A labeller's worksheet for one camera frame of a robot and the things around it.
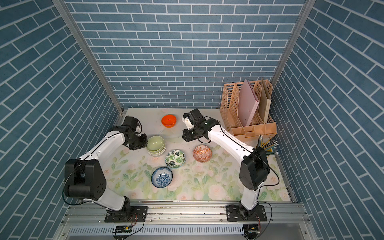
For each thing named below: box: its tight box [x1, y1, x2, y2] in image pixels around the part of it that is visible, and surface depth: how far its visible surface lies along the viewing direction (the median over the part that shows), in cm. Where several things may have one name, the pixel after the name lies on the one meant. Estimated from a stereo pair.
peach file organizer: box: [220, 79, 277, 139], surface depth 103 cm
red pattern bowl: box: [192, 145, 213, 163], surface depth 96 cm
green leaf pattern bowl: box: [165, 149, 186, 169], surface depth 93 cm
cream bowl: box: [147, 142, 167, 156], surface depth 90 cm
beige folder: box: [259, 78, 272, 124], surface depth 93 cm
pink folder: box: [238, 79, 260, 127], surface depth 99 cm
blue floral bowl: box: [151, 166, 173, 188], surface depth 86 cm
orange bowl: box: [161, 114, 177, 128], surface depth 110 cm
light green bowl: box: [147, 135, 167, 156], surface depth 91 cm
